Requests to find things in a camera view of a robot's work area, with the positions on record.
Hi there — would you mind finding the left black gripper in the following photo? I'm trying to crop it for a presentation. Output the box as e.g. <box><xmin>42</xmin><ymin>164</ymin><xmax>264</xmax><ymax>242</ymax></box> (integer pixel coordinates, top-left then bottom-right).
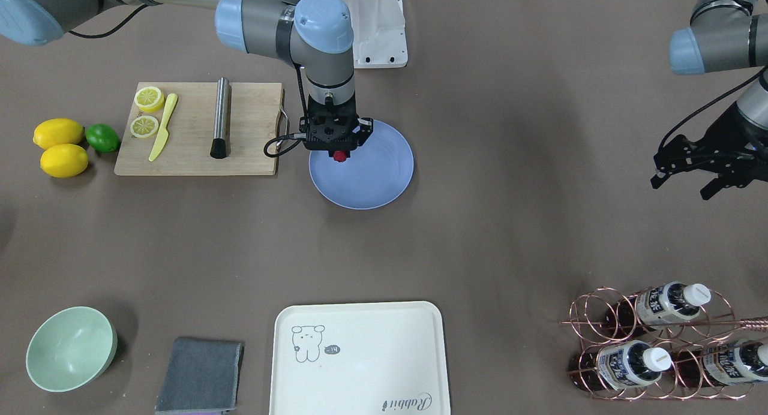
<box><xmin>650</xmin><ymin>103</ymin><xmax>767</xmax><ymax>201</ymax></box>

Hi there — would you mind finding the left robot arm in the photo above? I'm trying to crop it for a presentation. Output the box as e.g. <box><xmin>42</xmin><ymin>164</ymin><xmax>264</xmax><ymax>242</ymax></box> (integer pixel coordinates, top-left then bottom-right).
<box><xmin>650</xmin><ymin>0</ymin><xmax>767</xmax><ymax>200</ymax></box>

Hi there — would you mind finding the copper wire bottle rack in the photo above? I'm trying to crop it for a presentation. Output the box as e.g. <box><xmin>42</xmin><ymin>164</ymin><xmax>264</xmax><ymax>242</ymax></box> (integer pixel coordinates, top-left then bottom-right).
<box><xmin>563</xmin><ymin>287</ymin><xmax>766</xmax><ymax>401</ymax></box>

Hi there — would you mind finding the yellow plastic knife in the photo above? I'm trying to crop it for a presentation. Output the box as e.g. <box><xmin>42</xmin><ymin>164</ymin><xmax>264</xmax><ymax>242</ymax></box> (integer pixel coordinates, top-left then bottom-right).
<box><xmin>148</xmin><ymin>93</ymin><xmax>178</xmax><ymax>162</ymax></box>

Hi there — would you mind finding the mint green bowl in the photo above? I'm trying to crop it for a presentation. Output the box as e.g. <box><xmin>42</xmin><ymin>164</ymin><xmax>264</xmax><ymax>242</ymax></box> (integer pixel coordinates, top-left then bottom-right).
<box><xmin>25</xmin><ymin>306</ymin><xmax>118</xmax><ymax>393</ymax></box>

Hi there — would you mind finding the wooden cutting board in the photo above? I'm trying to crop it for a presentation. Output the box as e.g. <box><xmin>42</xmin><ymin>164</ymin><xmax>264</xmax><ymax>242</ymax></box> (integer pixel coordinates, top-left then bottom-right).
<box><xmin>113</xmin><ymin>82</ymin><xmax>284</xmax><ymax>176</ymax></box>

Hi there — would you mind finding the lemon slice on board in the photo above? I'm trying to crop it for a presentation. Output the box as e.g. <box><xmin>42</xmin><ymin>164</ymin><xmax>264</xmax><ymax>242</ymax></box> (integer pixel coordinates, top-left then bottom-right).
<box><xmin>129</xmin><ymin>115</ymin><xmax>161</xmax><ymax>139</ymax></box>

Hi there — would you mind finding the lower drink bottle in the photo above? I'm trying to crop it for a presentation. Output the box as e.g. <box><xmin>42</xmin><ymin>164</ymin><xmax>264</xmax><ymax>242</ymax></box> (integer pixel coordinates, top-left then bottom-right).
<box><xmin>674</xmin><ymin>339</ymin><xmax>767</xmax><ymax>388</ymax></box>
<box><xmin>568</xmin><ymin>339</ymin><xmax>673</xmax><ymax>392</ymax></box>

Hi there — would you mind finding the lemon half on board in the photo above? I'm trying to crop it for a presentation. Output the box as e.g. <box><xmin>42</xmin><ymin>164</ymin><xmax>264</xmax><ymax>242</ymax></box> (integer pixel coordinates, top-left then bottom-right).
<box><xmin>133</xmin><ymin>85</ymin><xmax>166</xmax><ymax>113</ymax></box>

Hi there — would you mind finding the grey folded cloth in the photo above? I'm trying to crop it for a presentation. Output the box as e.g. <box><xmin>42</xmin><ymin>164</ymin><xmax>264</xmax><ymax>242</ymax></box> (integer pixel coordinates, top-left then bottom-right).
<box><xmin>155</xmin><ymin>338</ymin><xmax>244</xmax><ymax>414</ymax></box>

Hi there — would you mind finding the upper dark drink bottle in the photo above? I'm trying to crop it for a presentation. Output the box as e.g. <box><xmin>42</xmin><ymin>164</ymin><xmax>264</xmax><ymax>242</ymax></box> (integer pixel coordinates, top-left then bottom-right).
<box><xmin>602</xmin><ymin>281</ymin><xmax>712</xmax><ymax>338</ymax></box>

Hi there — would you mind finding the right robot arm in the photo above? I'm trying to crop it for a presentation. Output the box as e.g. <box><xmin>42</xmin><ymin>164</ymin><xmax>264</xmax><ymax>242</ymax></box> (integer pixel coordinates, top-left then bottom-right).
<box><xmin>2</xmin><ymin>0</ymin><xmax>373</xmax><ymax>163</ymax></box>

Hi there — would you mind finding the lower yellow lemon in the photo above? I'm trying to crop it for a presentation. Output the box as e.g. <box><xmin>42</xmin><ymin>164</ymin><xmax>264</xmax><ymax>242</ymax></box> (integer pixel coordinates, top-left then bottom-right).
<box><xmin>40</xmin><ymin>143</ymin><xmax>89</xmax><ymax>178</ymax></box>

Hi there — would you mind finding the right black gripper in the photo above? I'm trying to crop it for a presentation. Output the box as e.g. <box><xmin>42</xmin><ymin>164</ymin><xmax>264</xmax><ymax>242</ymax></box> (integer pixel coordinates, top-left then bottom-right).
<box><xmin>299</xmin><ymin>97</ymin><xmax>374</xmax><ymax>159</ymax></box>

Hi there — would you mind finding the yellow lemon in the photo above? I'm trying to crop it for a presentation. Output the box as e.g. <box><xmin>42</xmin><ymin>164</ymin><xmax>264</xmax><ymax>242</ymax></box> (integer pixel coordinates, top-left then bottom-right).
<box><xmin>40</xmin><ymin>143</ymin><xmax>89</xmax><ymax>178</ymax></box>
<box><xmin>32</xmin><ymin>118</ymin><xmax>85</xmax><ymax>150</ymax></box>

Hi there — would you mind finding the steel muddler black tip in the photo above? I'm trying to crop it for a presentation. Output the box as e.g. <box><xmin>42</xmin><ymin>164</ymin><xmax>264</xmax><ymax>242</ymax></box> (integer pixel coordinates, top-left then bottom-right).
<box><xmin>209</xmin><ymin>77</ymin><xmax>232</xmax><ymax>159</ymax></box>

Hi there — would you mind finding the upper yellow lemon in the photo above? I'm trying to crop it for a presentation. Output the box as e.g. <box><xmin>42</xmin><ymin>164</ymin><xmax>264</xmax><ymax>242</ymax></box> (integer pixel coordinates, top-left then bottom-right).
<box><xmin>32</xmin><ymin>118</ymin><xmax>85</xmax><ymax>150</ymax></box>

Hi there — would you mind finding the green lime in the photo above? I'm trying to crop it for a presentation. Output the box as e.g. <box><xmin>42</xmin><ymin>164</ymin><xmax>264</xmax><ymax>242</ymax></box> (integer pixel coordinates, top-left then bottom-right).
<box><xmin>85</xmin><ymin>124</ymin><xmax>121</xmax><ymax>153</ymax></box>

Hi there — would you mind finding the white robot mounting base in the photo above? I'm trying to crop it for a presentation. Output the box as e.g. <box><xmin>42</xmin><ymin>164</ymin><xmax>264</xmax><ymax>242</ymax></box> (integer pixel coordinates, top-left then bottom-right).
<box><xmin>343</xmin><ymin>0</ymin><xmax>409</xmax><ymax>69</ymax></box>

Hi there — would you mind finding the cream rabbit tray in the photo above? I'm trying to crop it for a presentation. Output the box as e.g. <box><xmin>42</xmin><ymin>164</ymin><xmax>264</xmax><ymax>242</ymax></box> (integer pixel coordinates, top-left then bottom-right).
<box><xmin>269</xmin><ymin>300</ymin><xmax>452</xmax><ymax>414</ymax></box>

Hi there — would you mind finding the blue plate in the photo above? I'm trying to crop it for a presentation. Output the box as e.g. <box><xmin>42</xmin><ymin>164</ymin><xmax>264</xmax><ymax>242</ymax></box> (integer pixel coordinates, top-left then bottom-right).
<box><xmin>309</xmin><ymin>119</ymin><xmax>415</xmax><ymax>210</ymax></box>

